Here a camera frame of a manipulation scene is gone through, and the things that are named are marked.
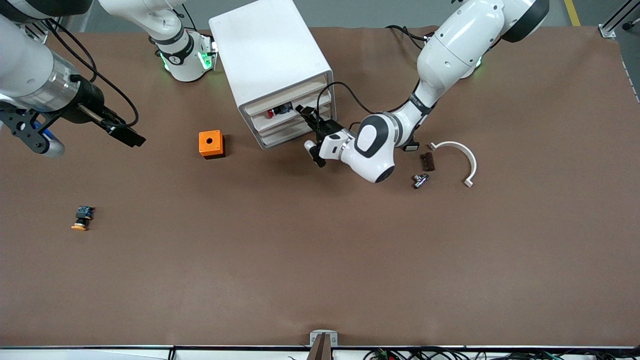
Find red mushroom push button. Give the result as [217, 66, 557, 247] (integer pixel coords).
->
[266, 102, 294, 120]

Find beige cabinet drawer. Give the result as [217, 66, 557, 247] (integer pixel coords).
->
[260, 120, 335, 150]
[249, 91, 332, 132]
[255, 112, 333, 140]
[244, 79, 331, 117]

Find white drawer cabinet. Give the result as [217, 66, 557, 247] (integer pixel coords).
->
[208, 0, 336, 151]

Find yellow mushroom push button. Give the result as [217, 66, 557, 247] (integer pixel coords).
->
[70, 205, 96, 232]

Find orange box with hole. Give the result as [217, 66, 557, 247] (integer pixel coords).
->
[198, 130, 226, 160]

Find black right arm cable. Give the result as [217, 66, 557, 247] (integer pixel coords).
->
[45, 20, 140, 128]

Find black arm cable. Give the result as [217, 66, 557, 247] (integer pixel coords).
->
[45, 20, 140, 128]
[316, 81, 418, 115]

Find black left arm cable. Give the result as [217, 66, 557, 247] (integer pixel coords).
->
[316, 81, 418, 115]

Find black base cable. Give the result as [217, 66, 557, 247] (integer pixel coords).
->
[386, 25, 426, 43]

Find white curved bracket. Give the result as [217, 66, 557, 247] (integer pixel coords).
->
[428, 141, 478, 189]

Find white table edge rail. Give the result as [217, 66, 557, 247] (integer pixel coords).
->
[0, 345, 640, 360]

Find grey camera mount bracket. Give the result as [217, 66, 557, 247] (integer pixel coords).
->
[307, 330, 339, 360]

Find tangled black cables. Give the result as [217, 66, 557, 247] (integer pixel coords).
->
[362, 346, 640, 360]

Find aluminium frame profile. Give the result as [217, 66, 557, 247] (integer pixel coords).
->
[599, 0, 640, 38]

